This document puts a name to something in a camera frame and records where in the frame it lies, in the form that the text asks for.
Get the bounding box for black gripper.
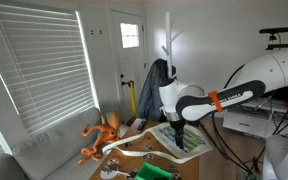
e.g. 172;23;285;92
167;119;187;150

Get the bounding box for green plastic box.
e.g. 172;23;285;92
134;162;174;180

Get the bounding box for white printed tote bag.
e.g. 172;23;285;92
102;121;214;165

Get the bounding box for round cartoon figure cutout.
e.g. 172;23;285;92
165;164;183;180

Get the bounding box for wooden table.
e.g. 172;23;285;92
88;117;201;180

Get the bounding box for dark jacket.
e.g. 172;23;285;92
136;58;178;123

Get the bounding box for white low cabinet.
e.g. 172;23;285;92
222;98;288;140

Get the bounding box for white cartoon figure cutout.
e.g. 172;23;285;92
99;158;139;180

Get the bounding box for orange octopus plush toy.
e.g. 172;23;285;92
77;110;122;166

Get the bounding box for white door with window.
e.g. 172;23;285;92
108;8;149;123

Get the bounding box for white coat rack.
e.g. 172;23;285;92
160;11;184;81

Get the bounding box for grey fabric sofa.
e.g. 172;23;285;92
0;106;129;180

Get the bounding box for wide white window blind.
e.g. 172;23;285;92
0;1;97;136

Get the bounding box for orange strap on arm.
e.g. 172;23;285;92
207;90;225;113

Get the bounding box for yellow handled tool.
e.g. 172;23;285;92
121;80;139;126

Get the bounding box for black camera boom stand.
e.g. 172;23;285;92
265;33;288;51

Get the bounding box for black stereo camera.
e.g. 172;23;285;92
258;26;288;35

